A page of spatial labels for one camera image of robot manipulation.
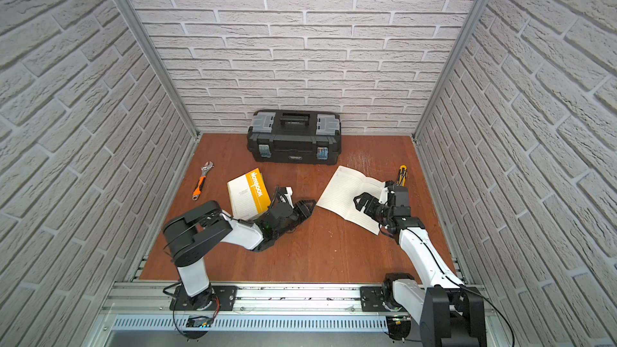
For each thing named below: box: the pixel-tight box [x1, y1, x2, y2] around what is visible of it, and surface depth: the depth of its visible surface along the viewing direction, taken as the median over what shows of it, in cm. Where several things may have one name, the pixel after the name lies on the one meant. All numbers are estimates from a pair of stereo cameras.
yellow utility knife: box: [396, 164, 409, 188], surface depth 105 cm
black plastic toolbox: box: [246, 108, 343, 166], surface depth 100 cm
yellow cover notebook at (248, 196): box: [226, 167, 271, 221], surface depth 96 cm
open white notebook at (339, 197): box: [315, 165, 387, 236], surface depth 100 cm
